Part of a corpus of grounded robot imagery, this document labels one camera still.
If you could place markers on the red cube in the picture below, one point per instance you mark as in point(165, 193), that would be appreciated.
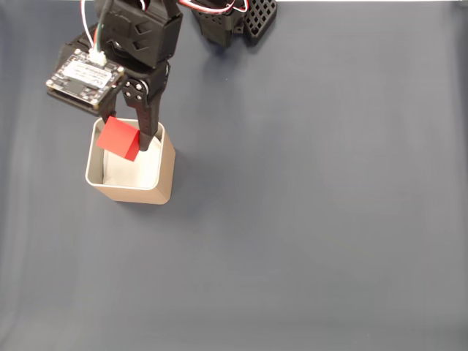
point(117, 139)

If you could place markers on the beige square box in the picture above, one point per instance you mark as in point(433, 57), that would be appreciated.
point(166, 172)

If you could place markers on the white tissue paper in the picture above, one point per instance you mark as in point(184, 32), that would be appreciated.
point(124, 172)

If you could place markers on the dark blue table mat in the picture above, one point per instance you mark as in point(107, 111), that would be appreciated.
point(292, 183)

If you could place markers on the camera circuit board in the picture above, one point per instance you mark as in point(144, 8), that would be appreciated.
point(82, 78)

